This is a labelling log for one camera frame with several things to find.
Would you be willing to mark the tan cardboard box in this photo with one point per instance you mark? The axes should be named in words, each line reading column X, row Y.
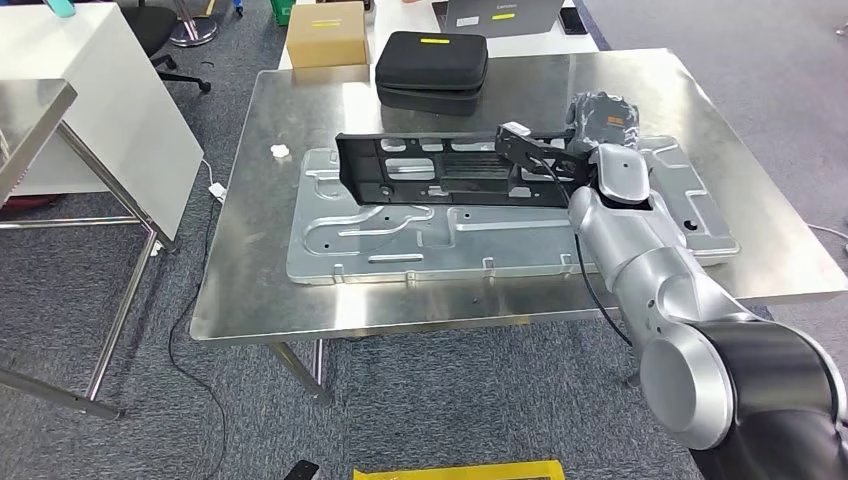
column 324, row 43

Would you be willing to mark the teal bottle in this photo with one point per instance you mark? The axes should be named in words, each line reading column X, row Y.
column 61, row 6

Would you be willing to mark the black smartphone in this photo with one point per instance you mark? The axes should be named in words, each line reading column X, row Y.
column 573, row 21

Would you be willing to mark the red object under table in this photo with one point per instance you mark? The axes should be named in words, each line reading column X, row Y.
column 26, row 201

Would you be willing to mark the black office chair seat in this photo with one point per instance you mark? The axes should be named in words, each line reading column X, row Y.
column 149, row 30

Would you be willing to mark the black office chair leg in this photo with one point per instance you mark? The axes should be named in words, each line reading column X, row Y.
column 185, row 79

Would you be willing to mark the stainless steel side table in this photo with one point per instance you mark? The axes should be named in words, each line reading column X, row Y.
column 33, row 106

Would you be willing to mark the white desk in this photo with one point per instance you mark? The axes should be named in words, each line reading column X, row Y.
column 530, row 45

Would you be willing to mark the long black plastic part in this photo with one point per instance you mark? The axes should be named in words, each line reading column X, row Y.
column 358, row 172

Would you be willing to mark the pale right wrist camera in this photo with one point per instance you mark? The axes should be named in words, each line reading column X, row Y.
column 513, row 127

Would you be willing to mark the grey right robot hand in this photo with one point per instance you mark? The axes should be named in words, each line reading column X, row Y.
column 603, row 119

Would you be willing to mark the stainless steel workbench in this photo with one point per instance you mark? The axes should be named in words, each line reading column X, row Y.
column 265, row 278

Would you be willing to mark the green plastic crate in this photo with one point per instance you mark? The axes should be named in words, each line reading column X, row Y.
column 281, row 10

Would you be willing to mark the chrome round stool base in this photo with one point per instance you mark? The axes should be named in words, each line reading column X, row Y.
column 192, row 32

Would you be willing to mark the stamped sheet metal panel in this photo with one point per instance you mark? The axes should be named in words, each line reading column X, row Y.
column 464, row 242

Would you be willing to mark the grey laptop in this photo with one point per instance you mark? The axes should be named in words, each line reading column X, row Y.
column 497, row 20

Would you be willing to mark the white cabinet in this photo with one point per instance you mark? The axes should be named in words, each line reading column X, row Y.
column 112, row 99

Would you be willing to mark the white power strip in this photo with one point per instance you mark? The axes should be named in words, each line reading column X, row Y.
column 217, row 192

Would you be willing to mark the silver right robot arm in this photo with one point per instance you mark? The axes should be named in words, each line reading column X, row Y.
column 629, row 252

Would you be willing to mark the small white object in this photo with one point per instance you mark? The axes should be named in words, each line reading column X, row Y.
column 280, row 151

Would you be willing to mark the black zip case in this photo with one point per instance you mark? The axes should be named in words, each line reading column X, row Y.
column 430, row 63

